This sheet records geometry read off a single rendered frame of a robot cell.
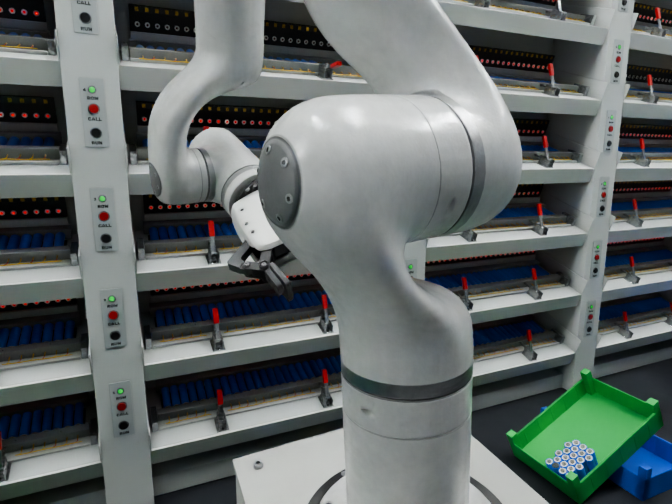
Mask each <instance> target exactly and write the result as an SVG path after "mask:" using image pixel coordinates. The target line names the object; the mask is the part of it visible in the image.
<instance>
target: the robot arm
mask: <svg viewBox="0 0 672 504"><path fill-rule="evenodd" d="M304 3H305V5H306V7H307V9H308V11H309V13H310V15H311V17H312V19H313V21H314V23H315V24H316V26H317V28H318V29H319V31H320V32H321V33H322V35H323V36H324V38H325V39H326V40H327V41H328V43H329V44H330V45H331V46H332V47H333V48H334V50H335V51H336V52H337V53H338V54H339V55H340V56H341V57H342V58H343V59H344V60H345V61H346V62H347V63H348V64H349V65H350V66H352V67H353V68H354V69H355V70H356V71H357V72H358V73H359V74H360V75H361V76H362V78H363V79H364V80H365V81H366V82H367V83H368V84H369V85H370V87H371V88H372V89H373V91H374V92H375V93H376V94H350V95H332V96H323V97H317V98H314V99H310V100H308V101H305V102H302V103H300V104H298V105H296V106H295V107H293V108H291V109H290V110H288V111H287V112H286V113H285V114H283V115H282V116H281V117H280V118H279V119H278V120H277V122H276V123H275V124H274V125H273V127H272V128H271V130H270V131H269V133H268V135H267V137H266V140H265V142H264V144H263V147H262V151H261V155H260V159H258V158H257V157H256V156H255V155H254V154H253V153H252V152H251V151H250V150H249V149H248V148H247V147H246V146H245V145H244V144H243V143H242V142H241V141H240V140H239V139H238V138H237V137H236V136H235V135H234V134H233V133H231V132H230V131H228V130H226V129H224V128H217V127H215V128H209V129H206V130H204V131H202V132H201V133H199V134H198V135H197V136H196V137H195V138H194V139H193V141H192V142H191V144H190V146H189V148H187V134H188V130H189V127H190V124H191V122H192V120H193V119H194V117H195V115H196V114H197V113H198V111H199V110H200V109H201V108H202V107H203V106H204V105H205V104H206V103H207V102H209V101H210V100H212V99H213V98H215V97H217V96H219V95H221V94H224V93H227V92H230V91H233V90H236V89H239V88H243V87H246V86H249V85H251V84H253V83H255V82H256V81H257V80H258V79H259V77H260V75H261V72H262V66H263V56H264V20H265V0H194V13H195V34H196V49H195V54H194V56H193V58H192V60H191V61H190V62H189V63H188V65H187V66H186V67H185V68H184V69H183V70H182V71H180V72H179V73H178V74H177V75H176V76H175V77H174V78H173V79H172V80H171V81H170V82H169V83H168V85H167V86H166V87H165V88H164V89H163V91H162V92H161V94H160V95H159V97H158V98H157V100H156V102H155V104H154V106H153V109H152V112H151V115H150V119H149V124H148V159H149V174H150V180H151V186H152V189H153V192H154V194H155V196H156V197H157V198H158V199H159V201H161V202H163V203H165V204H169V205H182V204H191V203H198V202H215V203H218V204H220V205H222V207H223V208H224V209H225V210H226V212H227V213H228V214H229V215H230V217H231V218H232V222H233V225H234V228H235V230H236V232H237V234H238V236H239V238H240V240H241V241H242V245H241V246H240V247H239V248H238V249H237V250H236V252H235V253H234V254H233V255H232V256H231V257H230V259H229V260H228V261H227V263H228V267H229V270H231V271H233V272H236V273H239V274H244V275H245V277H248V278H256V279H262V281H263V282H265V283H268V282H269V284H270V285H271V286H272V288H273V289H274V290H275V291H276V293H277V294H278V295H280V294H283V296H284V297H285V298H286V299H287V301H288V302H290V301H292V300H293V298H294V297H293V291H292V286H291V282H290V280H289V279H288V278H287V277H286V276H285V274H284V273H283V272H282V271H281V269H280V268H283V267H285V266H287V265H289V264H291V263H293V262H295V261H297V260H299V261H300V262H301V263H302V264H303V265H304V266H305V267H306V268H307V269H308V270H309V271H310V272H311V273H312V274H313V276H314V277H315V278H316V279H317V280H318V282H319V283H320V284H321V286H322V287H323V289H324V290H325V292H326V293H327V295H328V297H329V299H330V301H331V303H332V305H333V308H334V311H335V314H336V318H337V323H338V329H339V340H340V358H341V380H342V406H343V428H344V451H345V473H346V475H345V476H344V477H342V478H341V479H339V480H338V481H337V482H336V483H335V484H334V485H333V486H332V487H331V488H330V489H329V490H328V491H327V493H326V494H325V495H324V497H323V498H322V500H321V502H320V504H491V503H490V501H489V500H488V499H487V498H486V497H485V496H484V495H483V494H482V493H481V492H480V491H479V490H478V489H477V488H476V487H474V486H473V485H472V484H471V483H470V456H471V422H472V386H473V349H474V340H473V327H472V320H471V317H470V314H469V311H468V309H467V307H466V306H465V304H464V303H463V302H462V300H461V299H460V298H459V297H458V296H457V295H456V294H454V293H453V292H452V291H450V290H448V289H447V288H445V287H443V286H441V285H438V284H435V283H432V282H429V281H425V280H421V279H417V278H413V277H411V276H410V274H409V272H408V269H407V266H406V263H405V256H404V251H405V245H406V243H411V242H415V241H420V240H425V239H429V238H434V237H439V236H444V235H449V234H454V233H458V232H463V231H467V230H470V229H472V228H475V227H477V226H480V225H482V224H484V223H487V222H488V221H490V220H491V219H492V218H494V217H495V216H496V215H498V214H499V213H500V212H501V211H502V210H503V209H504V208H505V207H506V206H507V204H508V203H509V202H510V200H511V199H512V198H513V196H514V194H515V192H516V189H517V187H518V184H519V181H520V178H521V172H522V148H521V143H520V138H519V135H518V131H517V128H516V126H515V123H514V120H513V118H512V116H511V113H510V111H509V109H508V107H507V105H506V104H505V102H504V100H503V98H502V96H501V94H500V93H499V91H498V89H497V88H496V86H495V84H494V83H493V81H492V80H491V78H490V76H489V75H488V73H487V72H486V70H485V69H484V67H483V66H482V64H481V63H480V61H479V60H478V58H477V57H476V55H475V54H474V52H473V51H472V50H471V48H470V47H469V45H468V44H467V42H466V41H465V40H464V38H463V37H462V36H461V34H460V33H459V31H458V30H457V29H456V27H455V26H454V24H453V23H452V22H451V20H450V19H449V17H448V16H447V15H446V13H445V12H444V10H443V9H442V7H441V6H440V5H439V3H438V2H437V0H304ZM249 256H251V257H252V259H253V261H254V262H250V261H246V259H247V258H248V257H249ZM245 261H246V262H245Z"/></svg>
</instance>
